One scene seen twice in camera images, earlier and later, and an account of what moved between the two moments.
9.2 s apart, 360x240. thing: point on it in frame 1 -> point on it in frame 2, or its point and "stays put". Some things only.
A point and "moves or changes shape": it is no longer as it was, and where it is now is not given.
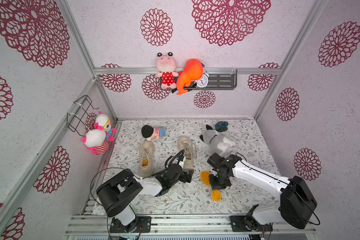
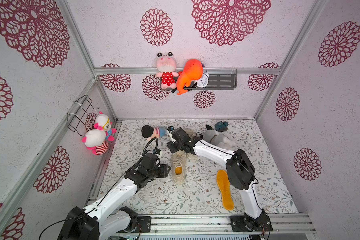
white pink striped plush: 94,140 stays put
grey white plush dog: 218,143 stays put
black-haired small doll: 149,133 stays put
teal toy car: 221,126 stays put
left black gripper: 185,179 -> 164,170
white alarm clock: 203,81 stays put
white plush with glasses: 103,122 stays put
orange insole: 215,194 -> 224,185
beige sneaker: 146,155 moves or changes shape
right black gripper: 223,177 -> 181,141
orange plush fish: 193,70 stays put
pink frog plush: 166,64 stays put
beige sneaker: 185,143 moves or changes shape
